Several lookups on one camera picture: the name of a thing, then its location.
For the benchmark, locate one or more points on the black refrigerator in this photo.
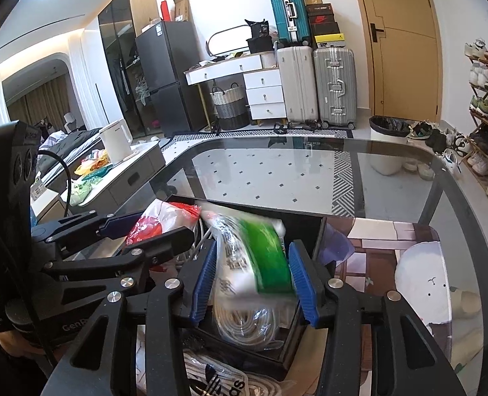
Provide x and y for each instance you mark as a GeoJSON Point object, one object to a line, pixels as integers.
{"type": "Point", "coordinates": [167, 50]}

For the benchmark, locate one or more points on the black storage box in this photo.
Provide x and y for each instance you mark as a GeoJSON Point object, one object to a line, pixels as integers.
{"type": "Point", "coordinates": [253, 320]}

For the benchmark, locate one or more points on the green white packet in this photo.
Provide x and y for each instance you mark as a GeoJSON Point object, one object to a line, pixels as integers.
{"type": "Point", "coordinates": [252, 270]}

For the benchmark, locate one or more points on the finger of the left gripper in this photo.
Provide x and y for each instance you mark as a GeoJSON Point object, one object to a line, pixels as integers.
{"type": "Point", "coordinates": [162, 248]}
{"type": "Point", "coordinates": [116, 227]}

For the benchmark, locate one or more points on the white suitcase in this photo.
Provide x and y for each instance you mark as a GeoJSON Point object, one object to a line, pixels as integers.
{"type": "Point", "coordinates": [296, 70]}

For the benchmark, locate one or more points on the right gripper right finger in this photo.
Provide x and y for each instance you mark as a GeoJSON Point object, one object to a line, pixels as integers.
{"type": "Point", "coordinates": [406, 358]}

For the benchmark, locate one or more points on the left hand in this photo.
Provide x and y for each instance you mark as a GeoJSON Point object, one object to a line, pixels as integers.
{"type": "Point", "coordinates": [17, 346]}

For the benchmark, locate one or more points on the stacked shoe boxes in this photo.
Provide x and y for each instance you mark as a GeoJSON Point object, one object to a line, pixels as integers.
{"type": "Point", "coordinates": [325, 31]}

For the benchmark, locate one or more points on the black bag on desk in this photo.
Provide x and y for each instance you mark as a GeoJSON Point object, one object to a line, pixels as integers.
{"type": "Point", "coordinates": [261, 41]}

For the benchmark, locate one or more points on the white electric kettle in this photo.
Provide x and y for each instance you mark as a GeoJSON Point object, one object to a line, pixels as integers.
{"type": "Point", "coordinates": [117, 138]}

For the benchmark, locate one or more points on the red balloon glue packet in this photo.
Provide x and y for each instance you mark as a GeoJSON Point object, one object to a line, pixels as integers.
{"type": "Point", "coordinates": [161, 217]}

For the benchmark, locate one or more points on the oval mirror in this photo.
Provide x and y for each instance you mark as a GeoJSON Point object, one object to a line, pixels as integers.
{"type": "Point", "coordinates": [229, 41]}

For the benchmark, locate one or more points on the grey side cabinet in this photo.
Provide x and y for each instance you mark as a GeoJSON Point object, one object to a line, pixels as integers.
{"type": "Point", "coordinates": [122, 181]}

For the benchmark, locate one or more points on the wooden door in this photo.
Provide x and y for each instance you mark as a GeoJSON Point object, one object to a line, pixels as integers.
{"type": "Point", "coordinates": [403, 58]}

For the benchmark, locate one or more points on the white trash bin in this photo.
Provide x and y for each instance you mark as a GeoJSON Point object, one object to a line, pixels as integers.
{"type": "Point", "coordinates": [387, 132]}

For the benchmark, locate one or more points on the woven laundry basket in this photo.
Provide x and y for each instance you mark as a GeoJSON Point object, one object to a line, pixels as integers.
{"type": "Point", "coordinates": [230, 107]}

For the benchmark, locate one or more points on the silver suitcase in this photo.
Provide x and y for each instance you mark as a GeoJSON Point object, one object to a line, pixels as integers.
{"type": "Point", "coordinates": [336, 83]}

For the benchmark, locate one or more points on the teal suitcase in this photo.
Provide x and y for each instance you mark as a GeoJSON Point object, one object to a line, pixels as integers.
{"type": "Point", "coordinates": [292, 23]}

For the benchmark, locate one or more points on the adidas bag white laces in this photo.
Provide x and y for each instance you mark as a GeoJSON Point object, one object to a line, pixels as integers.
{"type": "Point", "coordinates": [210, 377]}

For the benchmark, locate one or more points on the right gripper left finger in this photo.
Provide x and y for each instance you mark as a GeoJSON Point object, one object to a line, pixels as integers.
{"type": "Point", "coordinates": [102, 359]}

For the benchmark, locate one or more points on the white desk with drawers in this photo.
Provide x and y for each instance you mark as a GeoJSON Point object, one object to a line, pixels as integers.
{"type": "Point", "coordinates": [262, 83]}

